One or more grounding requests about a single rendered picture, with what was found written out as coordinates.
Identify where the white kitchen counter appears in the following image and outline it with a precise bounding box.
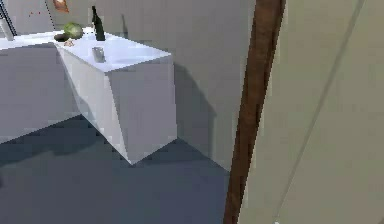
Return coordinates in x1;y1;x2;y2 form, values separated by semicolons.
0;27;178;166

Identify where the grey metal cup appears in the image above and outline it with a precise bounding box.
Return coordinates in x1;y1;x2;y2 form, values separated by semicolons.
91;46;107;64

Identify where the dark green bottle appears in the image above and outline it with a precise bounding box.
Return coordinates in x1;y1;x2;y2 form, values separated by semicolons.
91;5;107;42

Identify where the green lettuce head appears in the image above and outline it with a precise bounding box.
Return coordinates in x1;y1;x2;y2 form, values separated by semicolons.
63;21;84;40

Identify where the dark oval vegetable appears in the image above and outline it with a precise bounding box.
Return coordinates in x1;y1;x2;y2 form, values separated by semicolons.
53;32;70;43

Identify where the orange hanging object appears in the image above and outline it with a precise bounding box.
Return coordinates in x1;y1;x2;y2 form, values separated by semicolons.
52;0;70;14

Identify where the brown wooden door frame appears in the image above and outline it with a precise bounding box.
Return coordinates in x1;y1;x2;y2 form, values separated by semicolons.
222;0;287;224

